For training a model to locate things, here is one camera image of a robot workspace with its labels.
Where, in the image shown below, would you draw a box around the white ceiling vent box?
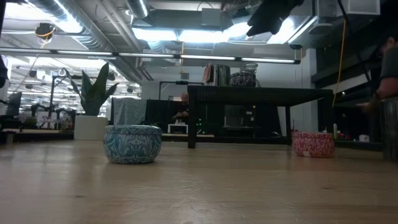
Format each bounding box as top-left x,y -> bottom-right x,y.
335,0 -> 381,17

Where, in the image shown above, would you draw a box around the purple patterned candle tin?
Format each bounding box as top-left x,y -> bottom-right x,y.
229,72 -> 257,88

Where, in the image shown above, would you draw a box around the black workstation frame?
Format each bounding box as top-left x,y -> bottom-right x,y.
47,74 -> 80,129

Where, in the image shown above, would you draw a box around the green snake plant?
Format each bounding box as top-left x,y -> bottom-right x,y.
63,62 -> 121,116

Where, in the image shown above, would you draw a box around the black gantry frame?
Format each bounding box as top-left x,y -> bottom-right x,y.
158,80 -> 205,100

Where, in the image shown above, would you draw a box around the black ceiling cable reel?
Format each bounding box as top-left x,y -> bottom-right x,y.
34,22 -> 57,40

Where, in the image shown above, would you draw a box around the yellow cable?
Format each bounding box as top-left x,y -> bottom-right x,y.
331,12 -> 348,108

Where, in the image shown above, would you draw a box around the person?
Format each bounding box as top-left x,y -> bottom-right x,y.
356,32 -> 398,114
172,91 -> 190,123

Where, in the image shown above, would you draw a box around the long ceiling light bar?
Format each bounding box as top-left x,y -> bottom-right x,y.
0,47 -> 302,65

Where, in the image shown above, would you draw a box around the pink patterned candle tin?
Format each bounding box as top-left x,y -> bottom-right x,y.
291,131 -> 336,159

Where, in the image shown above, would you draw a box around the bushy green plant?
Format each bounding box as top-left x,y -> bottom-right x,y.
22,114 -> 39,129

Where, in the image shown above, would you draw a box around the grey ceiling box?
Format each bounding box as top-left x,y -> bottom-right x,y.
200,7 -> 222,27

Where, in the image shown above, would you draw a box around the black side table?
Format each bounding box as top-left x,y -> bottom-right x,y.
187,85 -> 335,149

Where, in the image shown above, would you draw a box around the small white table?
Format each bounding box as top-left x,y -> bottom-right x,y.
167,123 -> 189,134

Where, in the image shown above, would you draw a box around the blue patterned candle tin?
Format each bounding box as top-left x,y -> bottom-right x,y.
103,124 -> 162,165

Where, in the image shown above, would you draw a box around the grey cloth partition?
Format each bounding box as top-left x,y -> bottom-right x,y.
112,97 -> 147,126

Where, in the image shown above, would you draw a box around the computer tower green lights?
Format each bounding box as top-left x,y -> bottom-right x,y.
195,113 -> 208,134

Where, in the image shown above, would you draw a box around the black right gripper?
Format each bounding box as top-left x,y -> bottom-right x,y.
247,0 -> 305,37

